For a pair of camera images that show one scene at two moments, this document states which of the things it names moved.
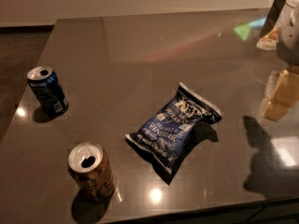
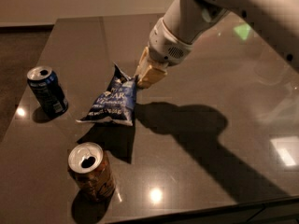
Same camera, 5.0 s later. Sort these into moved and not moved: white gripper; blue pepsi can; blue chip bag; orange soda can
Moved: white gripper; blue chip bag
Not moved: orange soda can; blue pepsi can
